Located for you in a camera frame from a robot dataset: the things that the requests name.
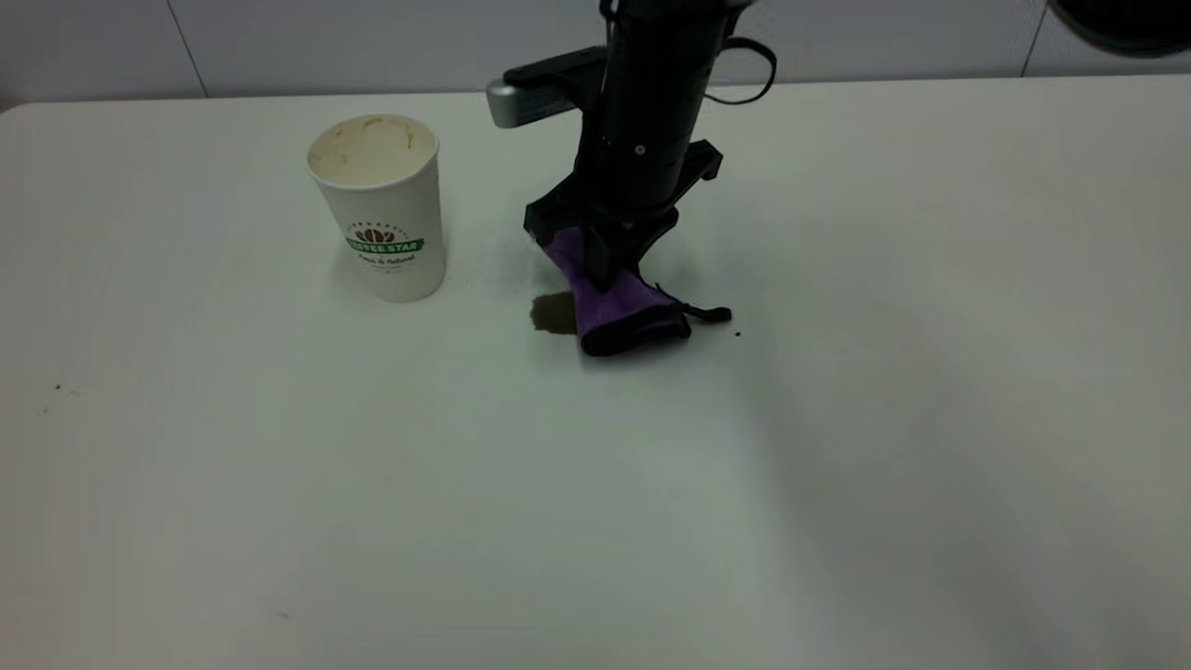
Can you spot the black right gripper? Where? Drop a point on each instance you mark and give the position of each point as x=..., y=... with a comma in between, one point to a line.
x=633, y=200

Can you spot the purple cloth with black trim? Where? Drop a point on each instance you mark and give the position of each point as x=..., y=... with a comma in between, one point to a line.
x=614, y=312

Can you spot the white paper coffee cup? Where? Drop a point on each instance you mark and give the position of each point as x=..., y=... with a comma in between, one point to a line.
x=386, y=205

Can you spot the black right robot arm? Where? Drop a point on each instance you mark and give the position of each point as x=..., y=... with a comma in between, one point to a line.
x=656, y=84

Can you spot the brown coffee spill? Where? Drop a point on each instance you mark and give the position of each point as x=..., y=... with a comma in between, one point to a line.
x=554, y=314

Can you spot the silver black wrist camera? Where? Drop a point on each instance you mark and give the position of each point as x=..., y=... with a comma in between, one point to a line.
x=544, y=86

